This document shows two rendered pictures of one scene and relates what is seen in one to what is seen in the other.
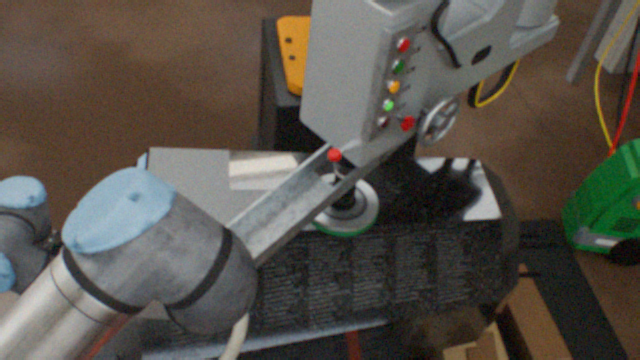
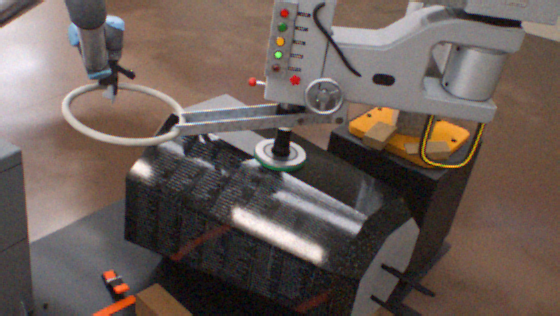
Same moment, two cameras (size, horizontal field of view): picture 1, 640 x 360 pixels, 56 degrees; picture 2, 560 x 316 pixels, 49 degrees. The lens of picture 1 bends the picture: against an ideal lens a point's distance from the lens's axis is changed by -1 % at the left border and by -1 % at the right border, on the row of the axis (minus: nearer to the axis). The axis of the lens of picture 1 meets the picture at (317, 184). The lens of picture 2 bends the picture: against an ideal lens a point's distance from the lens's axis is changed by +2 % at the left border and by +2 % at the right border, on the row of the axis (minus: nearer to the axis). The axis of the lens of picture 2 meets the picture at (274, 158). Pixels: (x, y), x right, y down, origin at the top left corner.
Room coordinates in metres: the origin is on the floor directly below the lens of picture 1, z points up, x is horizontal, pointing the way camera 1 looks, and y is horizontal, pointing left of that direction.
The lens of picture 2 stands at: (-0.31, -1.68, 2.16)
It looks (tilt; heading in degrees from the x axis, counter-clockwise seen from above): 31 degrees down; 48
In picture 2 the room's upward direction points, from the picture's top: 9 degrees clockwise
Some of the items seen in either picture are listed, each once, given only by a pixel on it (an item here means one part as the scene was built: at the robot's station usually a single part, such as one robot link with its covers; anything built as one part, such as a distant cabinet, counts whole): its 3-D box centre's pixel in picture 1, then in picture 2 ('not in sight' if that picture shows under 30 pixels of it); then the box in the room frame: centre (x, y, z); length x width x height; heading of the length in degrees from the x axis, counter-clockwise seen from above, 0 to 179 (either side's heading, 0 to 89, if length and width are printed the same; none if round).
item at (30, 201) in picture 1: (23, 210); (111, 32); (0.72, 0.57, 1.22); 0.10 x 0.09 x 0.12; 4
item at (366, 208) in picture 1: (341, 201); (280, 152); (1.17, -0.07, 0.89); 0.21 x 0.21 x 0.01
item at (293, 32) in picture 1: (342, 52); (409, 130); (2.09, -0.02, 0.76); 0.49 x 0.49 x 0.05; 15
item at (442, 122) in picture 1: (428, 113); (324, 93); (1.18, -0.24, 1.24); 0.15 x 0.10 x 0.15; 139
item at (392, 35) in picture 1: (388, 83); (280, 39); (1.04, -0.11, 1.42); 0.08 x 0.03 x 0.28; 139
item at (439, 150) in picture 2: not in sight; (426, 148); (1.97, -0.23, 0.80); 0.20 x 0.10 x 0.05; 144
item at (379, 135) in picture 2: not in sight; (379, 135); (1.84, -0.04, 0.81); 0.20 x 0.10 x 0.05; 23
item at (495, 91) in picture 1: (498, 64); (451, 134); (1.66, -0.51, 1.10); 0.23 x 0.03 x 0.32; 139
